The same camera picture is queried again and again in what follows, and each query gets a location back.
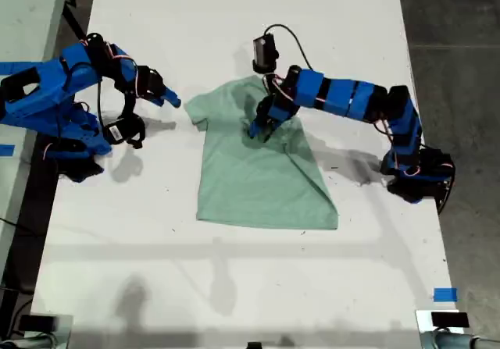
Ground black camera cable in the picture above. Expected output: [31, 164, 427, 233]
[95, 77, 109, 131]
[263, 23, 316, 73]

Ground black camera box white label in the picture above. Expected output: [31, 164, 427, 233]
[103, 115, 146, 150]

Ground small black box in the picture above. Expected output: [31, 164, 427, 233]
[19, 315, 59, 331]
[431, 312, 470, 326]

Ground black camera box grey face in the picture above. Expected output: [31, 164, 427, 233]
[252, 34, 280, 73]

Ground black stand bar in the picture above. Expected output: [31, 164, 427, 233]
[63, 0, 88, 48]

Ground black camera stalk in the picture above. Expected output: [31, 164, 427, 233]
[116, 91, 138, 122]
[263, 71, 282, 96]

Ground pale side table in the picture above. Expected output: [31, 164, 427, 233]
[0, 0, 71, 272]

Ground blue tape patch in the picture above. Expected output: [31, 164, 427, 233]
[433, 288, 458, 302]

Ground pale green T-shirt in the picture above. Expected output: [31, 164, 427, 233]
[184, 74, 339, 231]

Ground black base cable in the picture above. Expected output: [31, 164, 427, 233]
[436, 165, 457, 214]

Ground long blue tape strip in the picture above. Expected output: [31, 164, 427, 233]
[0, 62, 40, 75]

